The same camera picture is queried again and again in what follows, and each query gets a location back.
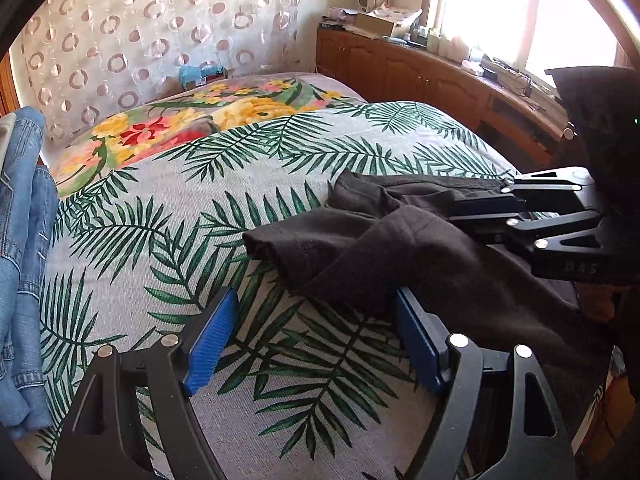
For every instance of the white power strip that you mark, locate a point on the white power strip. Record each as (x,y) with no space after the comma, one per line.
(512,79)

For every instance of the palm leaf bedsheet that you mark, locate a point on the palm leaf bedsheet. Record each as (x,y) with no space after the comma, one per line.
(190,210)

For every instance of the cardboard box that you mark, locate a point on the cardboard box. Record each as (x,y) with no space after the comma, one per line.
(380,25)

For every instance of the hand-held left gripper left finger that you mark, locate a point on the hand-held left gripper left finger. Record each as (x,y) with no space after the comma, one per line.
(212,340)

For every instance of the folded khaki pants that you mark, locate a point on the folded khaki pants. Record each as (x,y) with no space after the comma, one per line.
(6,135)

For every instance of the wooden wardrobe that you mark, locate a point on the wooden wardrobe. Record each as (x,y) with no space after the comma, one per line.
(7,85)

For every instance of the circle patterned curtain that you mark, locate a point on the circle patterned curtain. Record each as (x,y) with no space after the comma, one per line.
(150,25)

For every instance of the wooden cabinet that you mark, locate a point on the wooden cabinet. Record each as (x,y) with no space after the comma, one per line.
(425,80)

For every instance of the blue packet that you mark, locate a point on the blue packet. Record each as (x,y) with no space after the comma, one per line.
(200,74)

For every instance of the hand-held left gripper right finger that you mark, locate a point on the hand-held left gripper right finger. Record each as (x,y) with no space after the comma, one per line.
(417,342)

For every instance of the black pants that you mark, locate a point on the black pants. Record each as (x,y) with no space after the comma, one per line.
(425,250)

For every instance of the white plastic bottle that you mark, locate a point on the white plastic bottle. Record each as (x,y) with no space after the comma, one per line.
(459,47)

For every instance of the folded blue jeans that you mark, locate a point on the folded blue jeans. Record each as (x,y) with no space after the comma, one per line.
(27,240)

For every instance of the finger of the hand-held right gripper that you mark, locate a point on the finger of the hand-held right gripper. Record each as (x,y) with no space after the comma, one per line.
(560,240)
(545,185)

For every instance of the floral blanket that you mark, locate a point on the floral blanket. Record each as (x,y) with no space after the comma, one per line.
(200,120)

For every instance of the window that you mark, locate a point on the window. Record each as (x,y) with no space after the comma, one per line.
(500,5)

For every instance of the floral printed paper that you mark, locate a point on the floral printed paper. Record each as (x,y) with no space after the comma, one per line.
(397,11)

